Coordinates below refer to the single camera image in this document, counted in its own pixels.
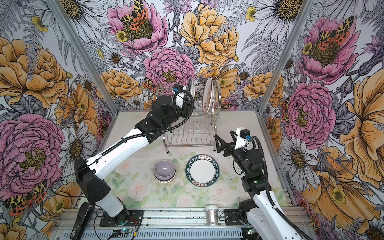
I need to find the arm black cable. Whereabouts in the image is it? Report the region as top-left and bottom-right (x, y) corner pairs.
(248, 135), (313, 240)
(50, 89), (195, 199)

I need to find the dark rimmed white plate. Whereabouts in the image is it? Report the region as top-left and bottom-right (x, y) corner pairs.
(187, 79), (195, 99)

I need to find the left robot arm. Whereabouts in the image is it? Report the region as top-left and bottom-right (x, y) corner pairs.
(74, 90), (195, 226)

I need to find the pink patterned white plate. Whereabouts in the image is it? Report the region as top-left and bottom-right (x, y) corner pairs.
(202, 77), (214, 115)

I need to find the green rimmed white plate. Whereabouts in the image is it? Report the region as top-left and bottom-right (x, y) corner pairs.
(185, 154), (220, 188)

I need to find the white cylinder on rail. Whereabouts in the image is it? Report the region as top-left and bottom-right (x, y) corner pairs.
(205, 205), (219, 226)

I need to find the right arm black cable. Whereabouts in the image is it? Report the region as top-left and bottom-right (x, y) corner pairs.
(248, 135), (313, 240)

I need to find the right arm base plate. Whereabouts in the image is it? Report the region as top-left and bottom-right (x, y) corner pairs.
(224, 209), (249, 226)

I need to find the lavender bowl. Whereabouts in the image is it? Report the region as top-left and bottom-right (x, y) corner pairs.
(154, 160), (176, 181)

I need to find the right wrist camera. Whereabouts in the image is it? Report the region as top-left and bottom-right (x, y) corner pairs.
(235, 127), (251, 150)

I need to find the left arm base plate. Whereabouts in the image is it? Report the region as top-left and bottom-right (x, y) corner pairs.
(100, 209), (145, 227)

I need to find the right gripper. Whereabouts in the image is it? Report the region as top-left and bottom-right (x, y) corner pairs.
(214, 131), (250, 176)

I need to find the chrome two-tier dish rack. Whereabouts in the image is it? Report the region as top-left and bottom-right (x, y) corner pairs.
(163, 82), (222, 153)

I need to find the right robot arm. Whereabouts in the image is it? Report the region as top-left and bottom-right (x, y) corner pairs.
(215, 128), (309, 240)

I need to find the green circuit board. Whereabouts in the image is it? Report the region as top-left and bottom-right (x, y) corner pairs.
(117, 228), (139, 235)

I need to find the black handheld device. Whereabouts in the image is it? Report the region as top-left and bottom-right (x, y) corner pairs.
(70, 203), (96, 240)

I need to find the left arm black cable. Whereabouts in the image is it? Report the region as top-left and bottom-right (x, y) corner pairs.
(50, 89), (195, 199)

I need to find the aluminium front rail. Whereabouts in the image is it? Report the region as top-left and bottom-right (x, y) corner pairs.
(54, 207), (311, 230)

